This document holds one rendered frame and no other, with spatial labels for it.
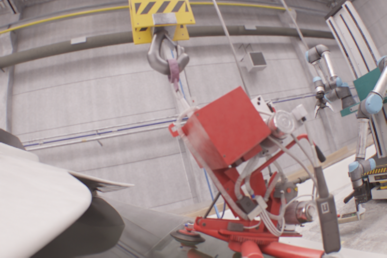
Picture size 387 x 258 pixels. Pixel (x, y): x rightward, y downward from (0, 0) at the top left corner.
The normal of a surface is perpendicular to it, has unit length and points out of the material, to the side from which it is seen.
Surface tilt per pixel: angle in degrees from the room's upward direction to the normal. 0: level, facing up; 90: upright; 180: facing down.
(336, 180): 90
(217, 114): 90
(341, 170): 90
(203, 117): 90
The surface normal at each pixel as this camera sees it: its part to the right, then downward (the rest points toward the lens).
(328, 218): -0.35, -0.15
